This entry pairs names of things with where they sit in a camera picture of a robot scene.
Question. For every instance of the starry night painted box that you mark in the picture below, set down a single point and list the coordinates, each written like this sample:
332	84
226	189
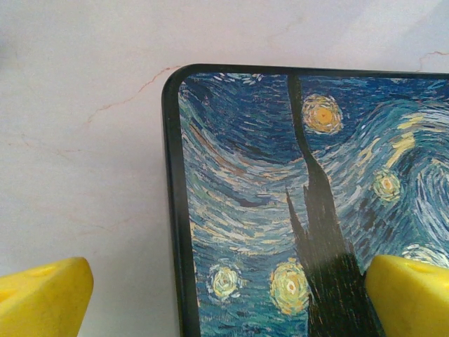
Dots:
298	196

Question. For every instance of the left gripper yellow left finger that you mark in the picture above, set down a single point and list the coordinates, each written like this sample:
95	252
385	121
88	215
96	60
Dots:
45	298

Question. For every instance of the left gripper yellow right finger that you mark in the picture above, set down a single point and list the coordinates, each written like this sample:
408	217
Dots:
410	298

